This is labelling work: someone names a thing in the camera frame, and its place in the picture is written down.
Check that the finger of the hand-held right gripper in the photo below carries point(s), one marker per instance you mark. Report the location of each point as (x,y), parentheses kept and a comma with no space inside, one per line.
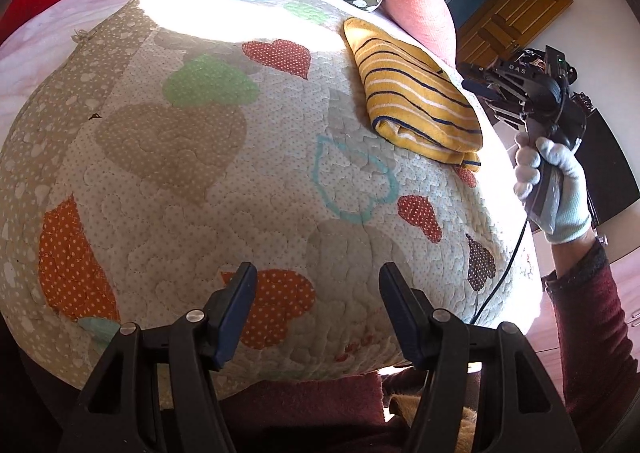
(477,87)
(477,70)

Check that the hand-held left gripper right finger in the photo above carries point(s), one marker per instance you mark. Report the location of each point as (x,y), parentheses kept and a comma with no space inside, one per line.
(397,303)

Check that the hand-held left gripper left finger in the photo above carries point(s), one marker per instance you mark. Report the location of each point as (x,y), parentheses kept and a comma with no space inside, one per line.
(239,300)

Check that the yellow striped baby sweater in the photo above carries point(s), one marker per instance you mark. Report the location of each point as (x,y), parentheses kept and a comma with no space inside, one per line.
(410,88)

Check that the person's right forearm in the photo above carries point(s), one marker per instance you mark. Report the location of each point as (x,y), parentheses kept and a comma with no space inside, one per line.
(595,333)

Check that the person's right hand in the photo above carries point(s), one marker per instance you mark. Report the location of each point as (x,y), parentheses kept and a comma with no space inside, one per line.
(570,203)

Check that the wooden door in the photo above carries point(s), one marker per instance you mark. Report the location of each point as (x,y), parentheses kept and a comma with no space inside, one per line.
(520,3)

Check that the black furniture panel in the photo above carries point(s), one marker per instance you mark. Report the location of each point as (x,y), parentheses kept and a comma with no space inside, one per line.
(615,168)

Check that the tan furry cloth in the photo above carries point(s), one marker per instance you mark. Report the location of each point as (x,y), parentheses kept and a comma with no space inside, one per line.
(400,403)

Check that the maroon fleece clothing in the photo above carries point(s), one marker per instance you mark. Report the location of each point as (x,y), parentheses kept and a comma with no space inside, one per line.
(300,408)

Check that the quilted heart patchwork mat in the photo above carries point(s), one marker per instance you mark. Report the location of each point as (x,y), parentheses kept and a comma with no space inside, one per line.
(175,158)

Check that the pale pink fleece blanket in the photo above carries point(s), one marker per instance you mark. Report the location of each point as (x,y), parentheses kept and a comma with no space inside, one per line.
(40,28)

